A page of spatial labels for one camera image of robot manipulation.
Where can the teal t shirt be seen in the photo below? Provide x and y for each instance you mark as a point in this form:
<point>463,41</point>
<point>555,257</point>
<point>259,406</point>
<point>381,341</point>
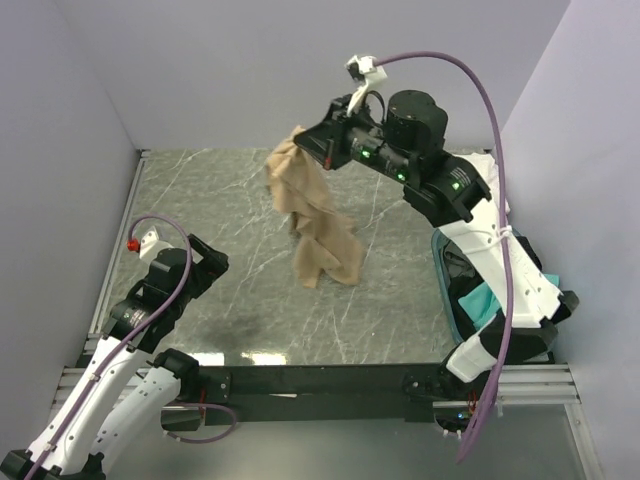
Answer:
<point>480,305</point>

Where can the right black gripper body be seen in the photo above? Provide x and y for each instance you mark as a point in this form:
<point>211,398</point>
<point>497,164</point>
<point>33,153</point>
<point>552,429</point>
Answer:
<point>351,136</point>

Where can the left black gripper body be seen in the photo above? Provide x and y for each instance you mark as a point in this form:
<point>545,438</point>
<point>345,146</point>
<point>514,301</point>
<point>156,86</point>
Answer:
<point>205,271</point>

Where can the teal plastic laundry basket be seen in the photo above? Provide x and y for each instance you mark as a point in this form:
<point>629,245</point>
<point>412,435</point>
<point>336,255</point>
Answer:
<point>453,289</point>

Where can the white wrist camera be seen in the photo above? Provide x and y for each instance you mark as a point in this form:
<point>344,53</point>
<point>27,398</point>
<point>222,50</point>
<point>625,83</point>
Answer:
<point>367,74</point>
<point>148,246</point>

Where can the tan t shirt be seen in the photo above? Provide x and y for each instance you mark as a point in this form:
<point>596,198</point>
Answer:
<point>326,243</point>

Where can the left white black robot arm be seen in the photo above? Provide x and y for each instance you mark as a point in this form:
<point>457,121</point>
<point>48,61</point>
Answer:
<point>127,381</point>

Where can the black base beam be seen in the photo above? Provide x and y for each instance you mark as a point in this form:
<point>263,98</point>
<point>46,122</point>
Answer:
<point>332,392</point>

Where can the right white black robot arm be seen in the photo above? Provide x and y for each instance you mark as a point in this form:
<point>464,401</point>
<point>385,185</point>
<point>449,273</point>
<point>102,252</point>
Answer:
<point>408,147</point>

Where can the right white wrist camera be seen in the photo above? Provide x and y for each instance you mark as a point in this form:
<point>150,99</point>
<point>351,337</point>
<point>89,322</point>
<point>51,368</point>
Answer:
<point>367,74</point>

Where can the grey t shirt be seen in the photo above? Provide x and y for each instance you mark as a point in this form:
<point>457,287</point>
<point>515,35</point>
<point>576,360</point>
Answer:
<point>456,264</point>

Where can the folded white t shirt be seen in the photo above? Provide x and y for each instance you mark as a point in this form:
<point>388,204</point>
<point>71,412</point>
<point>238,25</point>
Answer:
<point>487,167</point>

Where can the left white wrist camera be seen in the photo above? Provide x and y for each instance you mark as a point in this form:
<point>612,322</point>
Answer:
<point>148,246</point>

